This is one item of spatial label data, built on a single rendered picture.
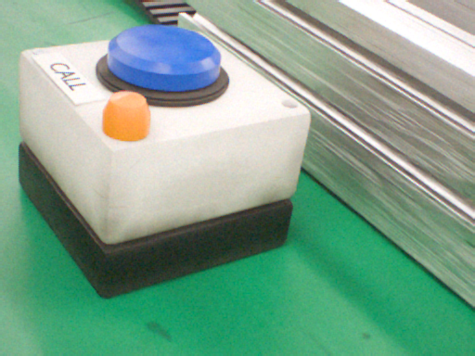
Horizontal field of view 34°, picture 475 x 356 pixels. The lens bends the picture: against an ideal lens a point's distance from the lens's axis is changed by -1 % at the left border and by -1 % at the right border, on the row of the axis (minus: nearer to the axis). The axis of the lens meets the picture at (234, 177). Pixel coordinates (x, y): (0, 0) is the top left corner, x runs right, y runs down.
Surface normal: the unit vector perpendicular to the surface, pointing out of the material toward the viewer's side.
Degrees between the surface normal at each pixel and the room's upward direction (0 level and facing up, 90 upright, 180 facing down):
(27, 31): 0
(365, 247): 0
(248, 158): 90
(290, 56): 90
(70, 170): 90
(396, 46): 90
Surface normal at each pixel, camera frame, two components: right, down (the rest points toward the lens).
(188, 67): 0.43, -0.25
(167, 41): 0.18, -0.85
